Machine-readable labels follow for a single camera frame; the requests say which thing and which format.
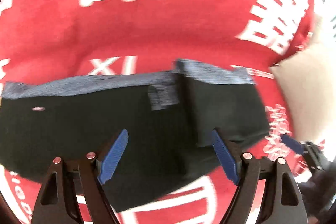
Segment black pants with blue trim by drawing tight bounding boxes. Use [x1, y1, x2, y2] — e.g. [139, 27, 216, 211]
[1, 59, 269, 211]

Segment pale green pillow right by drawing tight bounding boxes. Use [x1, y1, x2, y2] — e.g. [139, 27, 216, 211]
[270, 16, 335, 141]

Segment red blanket with white characters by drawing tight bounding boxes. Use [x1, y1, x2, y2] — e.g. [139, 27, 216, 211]
[0, 0, 336, 224]

